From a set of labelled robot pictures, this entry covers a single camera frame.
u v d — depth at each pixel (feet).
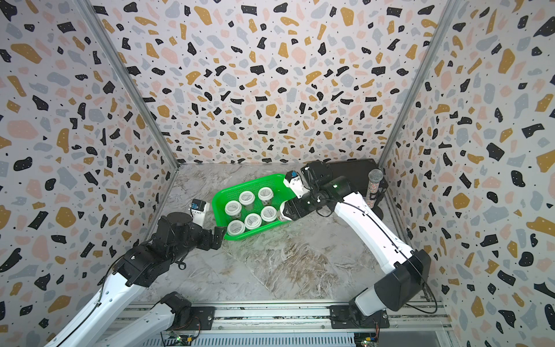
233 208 3.11
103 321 1.38
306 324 2.41
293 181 2.21
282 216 2.40
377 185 2.74
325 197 1.69
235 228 2.89
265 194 3.29
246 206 3.21
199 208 1.98
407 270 1.32
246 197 3.23
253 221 2.97
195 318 2.39
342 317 2.41
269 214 3.04
